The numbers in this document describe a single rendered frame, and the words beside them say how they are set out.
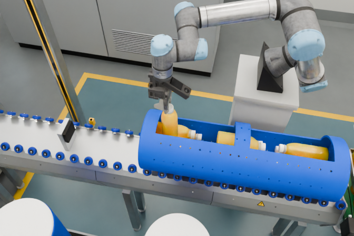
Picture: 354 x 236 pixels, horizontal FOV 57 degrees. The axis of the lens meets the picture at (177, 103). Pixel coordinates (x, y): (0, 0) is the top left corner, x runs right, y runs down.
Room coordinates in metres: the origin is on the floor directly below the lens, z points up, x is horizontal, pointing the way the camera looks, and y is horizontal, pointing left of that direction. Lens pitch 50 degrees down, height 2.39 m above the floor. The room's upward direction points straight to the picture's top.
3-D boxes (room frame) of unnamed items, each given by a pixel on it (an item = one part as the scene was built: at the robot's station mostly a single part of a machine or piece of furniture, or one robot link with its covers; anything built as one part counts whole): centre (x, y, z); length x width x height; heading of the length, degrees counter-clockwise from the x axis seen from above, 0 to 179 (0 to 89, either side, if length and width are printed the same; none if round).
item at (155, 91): (0.85, 0.06, 1.48); 0.09 x 0.08 x 0.12; 79
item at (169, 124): (0.85, 0.03, 1.23); 0.07 x 0.07 x 0.19
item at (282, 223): (0.77, -0.70, 0.31); 0.06 x 0.06 x 0.63; 79
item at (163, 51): (0.85, 0.05, 1.64); 0.09 x 0.08 x 0.11; 98
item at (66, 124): (0.94, 0.55, 1.00); 0.10 x 0.04 x 0.15; 169
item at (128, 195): (0.81, 0.29, 0.31); 0.06 x 0.06 x 0.63; 79
